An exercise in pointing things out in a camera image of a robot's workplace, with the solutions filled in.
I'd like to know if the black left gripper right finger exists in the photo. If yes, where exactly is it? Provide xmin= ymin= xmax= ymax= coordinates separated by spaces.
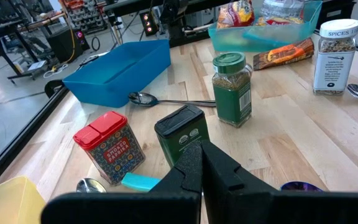
xmin=201 ymin=139 xmax=358 ymax=224

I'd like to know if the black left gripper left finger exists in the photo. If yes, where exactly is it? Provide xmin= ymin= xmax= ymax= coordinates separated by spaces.
xmin=40 ymin=140 xmax=203 ymax=224

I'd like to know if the iridescent spoon with blue handle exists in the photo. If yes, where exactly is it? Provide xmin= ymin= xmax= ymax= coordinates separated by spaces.
xmin=280 ymin=181 xmax=324 ymax=192

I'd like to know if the silver spoon with teal handle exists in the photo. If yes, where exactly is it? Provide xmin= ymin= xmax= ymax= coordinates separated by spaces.
xmin=121 ymin=172 xmax=163 ymax=193

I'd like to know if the red-lidded smoked paprika tin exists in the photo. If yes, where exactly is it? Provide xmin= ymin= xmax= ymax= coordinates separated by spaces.
xmin=73 ymin=111 xmax=146 ymax=187

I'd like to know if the dark green black-lidded spice tin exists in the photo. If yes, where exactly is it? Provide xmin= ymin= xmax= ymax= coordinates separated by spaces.
xmin=154 ymin=104 xmax=211 ymax=169

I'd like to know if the black metal spoon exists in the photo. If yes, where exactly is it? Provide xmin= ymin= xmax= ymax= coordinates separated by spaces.
xmin=127 ymin=91 xmax=217 ymax=108

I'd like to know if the green-lidded glass herb jar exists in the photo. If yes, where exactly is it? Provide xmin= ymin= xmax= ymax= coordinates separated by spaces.
xmin=212 ymin=52 xmax=254 ymax=128

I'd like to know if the white-lidded bagel seasoning jar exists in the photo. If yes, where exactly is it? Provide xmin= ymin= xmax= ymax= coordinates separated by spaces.
xmin=312 ymin=18 xmax=358 ymax=96

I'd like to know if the yellow-labelled ramen noodle packet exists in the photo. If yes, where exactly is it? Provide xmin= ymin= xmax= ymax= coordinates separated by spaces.
xmin=255 ymin=15 xmax=306 ymax=26

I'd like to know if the pink ramen noodle packet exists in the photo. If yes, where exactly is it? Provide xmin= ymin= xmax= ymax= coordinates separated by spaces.
xmin=217 ymin=0 xmax=256 ymax=29

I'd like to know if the yellow translucent plastic bin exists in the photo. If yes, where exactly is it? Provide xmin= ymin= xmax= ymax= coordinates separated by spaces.
xmin=0 ymin=175 xmax=46 ymax=224

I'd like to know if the blue plastic bin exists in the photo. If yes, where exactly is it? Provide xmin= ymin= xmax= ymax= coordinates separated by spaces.
xmin=62 ymin=39 xmax=172 ymax=109

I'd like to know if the brown and orange snack packet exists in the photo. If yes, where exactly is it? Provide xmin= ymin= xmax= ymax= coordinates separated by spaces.
xmin=252 ymin=37 xmax=315 ymax=71

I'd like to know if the small white paper sheet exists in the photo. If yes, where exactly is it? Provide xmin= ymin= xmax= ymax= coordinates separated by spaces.
xmin=28 ymin=60 xmax=48 ymax=72

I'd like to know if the black computer tower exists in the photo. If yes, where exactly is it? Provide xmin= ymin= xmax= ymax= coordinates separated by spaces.
xmin=47 ymin=27 xmax=90 ymax=63

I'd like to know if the green translucent plastic bin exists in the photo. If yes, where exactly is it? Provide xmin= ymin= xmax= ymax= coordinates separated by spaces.
xmin=208 ymin=0 xmax=323 ymax=53

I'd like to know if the black device with red lights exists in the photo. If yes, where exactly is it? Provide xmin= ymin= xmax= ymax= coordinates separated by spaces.
xmin=139 ymin=11 xmax=160 ymax=37

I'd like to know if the parts drawer shelf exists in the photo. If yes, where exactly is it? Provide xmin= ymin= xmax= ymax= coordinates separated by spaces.
xmin=61 ymin=0 xmax=108 ymax=34

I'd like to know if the silver spoon with lavender handle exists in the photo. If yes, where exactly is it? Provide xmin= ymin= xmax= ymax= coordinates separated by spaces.
xmin=75 ymin=177 xmax=108 ymax=194

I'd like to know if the white cable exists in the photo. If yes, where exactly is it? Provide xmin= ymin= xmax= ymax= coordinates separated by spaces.
xmin=43 ymin=63 xmax=70 ymax=79

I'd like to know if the yellow cable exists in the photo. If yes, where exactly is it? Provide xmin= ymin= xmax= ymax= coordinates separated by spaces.
xmin=52 ymin=27 xmax=76 ymax=72

